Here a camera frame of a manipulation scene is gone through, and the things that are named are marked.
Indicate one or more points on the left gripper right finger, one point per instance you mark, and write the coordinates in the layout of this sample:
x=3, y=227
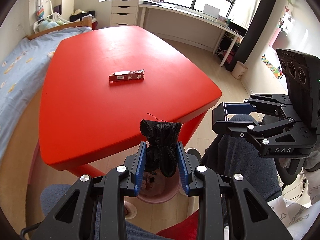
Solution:
x=250, y=217

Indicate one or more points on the dark red paper box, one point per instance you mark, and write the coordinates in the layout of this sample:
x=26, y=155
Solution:
x=127, y=75

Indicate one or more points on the white drawer cabinet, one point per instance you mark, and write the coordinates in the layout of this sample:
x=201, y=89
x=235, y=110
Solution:
x=124, y=12

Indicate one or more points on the beige waste bin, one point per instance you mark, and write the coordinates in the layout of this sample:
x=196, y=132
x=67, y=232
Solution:
x=239, y=70

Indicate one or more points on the wooden bed frame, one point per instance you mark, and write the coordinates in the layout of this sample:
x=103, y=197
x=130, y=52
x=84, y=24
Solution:
x=85, y=22

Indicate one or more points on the black fuzzy sock ball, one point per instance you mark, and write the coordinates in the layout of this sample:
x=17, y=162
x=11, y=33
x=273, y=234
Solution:
x=161, y=154

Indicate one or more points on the red table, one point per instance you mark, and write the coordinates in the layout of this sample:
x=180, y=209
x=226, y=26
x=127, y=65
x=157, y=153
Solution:
x=84, y=117

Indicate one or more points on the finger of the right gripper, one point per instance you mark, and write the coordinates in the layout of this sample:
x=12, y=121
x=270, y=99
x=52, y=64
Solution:
x=233, y=128
x=223, y=110

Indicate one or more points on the bed with blue sheet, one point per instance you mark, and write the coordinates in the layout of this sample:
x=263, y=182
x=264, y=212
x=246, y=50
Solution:
x=22, y=75

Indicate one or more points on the white desk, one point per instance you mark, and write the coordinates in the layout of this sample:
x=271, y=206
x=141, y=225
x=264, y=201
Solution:
x=199, y=16

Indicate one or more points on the pink trash bin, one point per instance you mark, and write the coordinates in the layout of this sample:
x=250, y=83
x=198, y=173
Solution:
x=158, y=189

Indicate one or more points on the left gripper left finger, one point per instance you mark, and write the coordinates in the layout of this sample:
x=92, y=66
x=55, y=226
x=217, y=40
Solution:
x=95, y=204

